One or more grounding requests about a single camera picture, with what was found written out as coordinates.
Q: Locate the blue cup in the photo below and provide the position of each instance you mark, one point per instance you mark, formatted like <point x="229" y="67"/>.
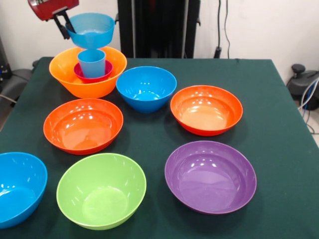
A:
<point x="91" y="64"/>

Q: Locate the purple bowl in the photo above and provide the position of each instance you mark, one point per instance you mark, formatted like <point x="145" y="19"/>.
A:
<point x="210" y="179"/>

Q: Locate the dark green table cloth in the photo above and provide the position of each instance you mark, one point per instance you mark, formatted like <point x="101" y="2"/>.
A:
<point x="224" y="72"/>

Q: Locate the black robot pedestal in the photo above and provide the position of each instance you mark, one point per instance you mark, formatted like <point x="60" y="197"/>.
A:
<point x="159" y="30"/>

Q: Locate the large orange bowl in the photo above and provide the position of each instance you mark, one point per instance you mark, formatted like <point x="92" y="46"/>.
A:
<point x="62" y="72"/>

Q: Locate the medium blue bowl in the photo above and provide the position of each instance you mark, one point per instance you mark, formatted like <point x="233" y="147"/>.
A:
<point x="146" y="85"/>

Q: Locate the large blue bowl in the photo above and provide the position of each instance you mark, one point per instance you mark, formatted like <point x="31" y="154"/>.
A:
<point x="20" y="189"/>

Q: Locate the red-orange bowl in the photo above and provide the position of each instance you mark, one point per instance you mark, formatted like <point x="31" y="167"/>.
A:
<point x="84" y="124"/>
<point x="207" y="109"/>

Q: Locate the small pink bowl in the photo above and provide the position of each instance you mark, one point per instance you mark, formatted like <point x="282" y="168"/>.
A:
<point x="108" y="71"/>

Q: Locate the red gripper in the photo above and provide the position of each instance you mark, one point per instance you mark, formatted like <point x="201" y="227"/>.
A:
<point x="54" y="6"/>

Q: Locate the low blue ridged bowl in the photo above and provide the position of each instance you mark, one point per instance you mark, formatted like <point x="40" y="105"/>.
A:
<point x="92" y="37"/>

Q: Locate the green bowl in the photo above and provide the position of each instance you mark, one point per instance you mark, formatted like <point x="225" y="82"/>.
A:
<point x="101" y="191"/>

